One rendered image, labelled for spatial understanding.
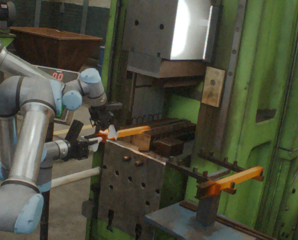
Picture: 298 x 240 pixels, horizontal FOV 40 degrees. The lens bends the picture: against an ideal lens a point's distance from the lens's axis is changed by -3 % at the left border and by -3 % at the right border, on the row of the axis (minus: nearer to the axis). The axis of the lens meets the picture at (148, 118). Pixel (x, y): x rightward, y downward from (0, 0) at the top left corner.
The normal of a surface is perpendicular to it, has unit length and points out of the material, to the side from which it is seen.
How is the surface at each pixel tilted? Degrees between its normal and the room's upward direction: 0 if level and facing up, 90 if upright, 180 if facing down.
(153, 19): 90
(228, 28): 90
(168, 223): 0
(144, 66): 90
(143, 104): 90
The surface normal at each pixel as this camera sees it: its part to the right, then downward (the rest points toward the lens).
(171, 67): 0.77, 0.25
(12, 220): 0.07, 0.16
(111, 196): -0.62, 0.11
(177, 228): 0.13, -0.96
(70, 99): 0.23, 0.28
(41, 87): 0.14, -0.58
